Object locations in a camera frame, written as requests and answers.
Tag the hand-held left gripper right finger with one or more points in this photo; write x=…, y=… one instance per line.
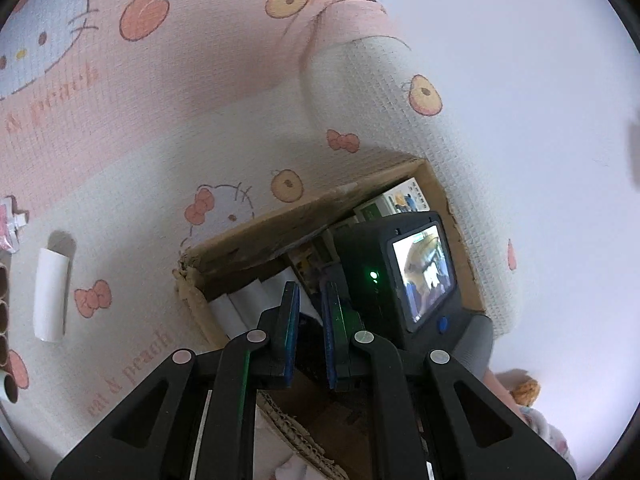
x=330, y=335

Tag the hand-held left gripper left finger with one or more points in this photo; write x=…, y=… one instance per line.
x=289, y=330

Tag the white paper tube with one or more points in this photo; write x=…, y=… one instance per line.
x=250, y=302
x=50, y=295
x=225, y=317
x=277, y=282

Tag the cardboard box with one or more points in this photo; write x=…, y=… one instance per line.
x=280, y=230

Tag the pile of white paper tubes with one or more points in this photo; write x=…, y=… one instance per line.
x=7, y=310

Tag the person's right forearm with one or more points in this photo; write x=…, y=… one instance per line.
x=500, y=387

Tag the yellow printed packet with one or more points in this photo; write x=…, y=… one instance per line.
x=305, y=260

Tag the green white carton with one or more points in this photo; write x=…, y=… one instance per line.
x=400, y=200

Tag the white printed bedsheet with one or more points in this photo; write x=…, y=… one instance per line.
x=292, y=467

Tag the brown round object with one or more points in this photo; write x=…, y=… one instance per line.
x=527, y=391

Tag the pink cream printed blanket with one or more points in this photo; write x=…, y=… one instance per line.
x=200, y=135

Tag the printed pajama clothing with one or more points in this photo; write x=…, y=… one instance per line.
x=547, y=432

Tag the pink wrapper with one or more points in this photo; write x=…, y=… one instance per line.
x=7, y=225

